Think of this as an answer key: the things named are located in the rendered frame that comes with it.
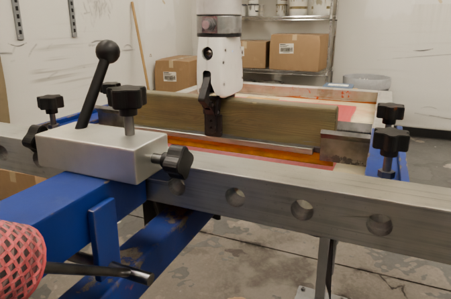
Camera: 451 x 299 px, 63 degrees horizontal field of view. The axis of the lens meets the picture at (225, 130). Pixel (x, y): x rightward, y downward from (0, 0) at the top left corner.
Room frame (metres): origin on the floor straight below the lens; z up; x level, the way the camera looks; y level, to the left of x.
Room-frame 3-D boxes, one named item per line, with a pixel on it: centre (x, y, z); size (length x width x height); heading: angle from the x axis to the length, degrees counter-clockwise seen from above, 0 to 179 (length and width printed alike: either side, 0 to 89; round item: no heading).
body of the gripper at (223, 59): (0.64, 0.01, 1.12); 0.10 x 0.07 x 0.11; 157
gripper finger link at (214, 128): (0.61, 0.03, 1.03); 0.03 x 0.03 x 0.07; 67
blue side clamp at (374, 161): (0.50, -0.23, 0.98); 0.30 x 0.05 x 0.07; 157
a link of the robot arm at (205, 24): (0.63, 0.01, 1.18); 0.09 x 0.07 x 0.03; 157
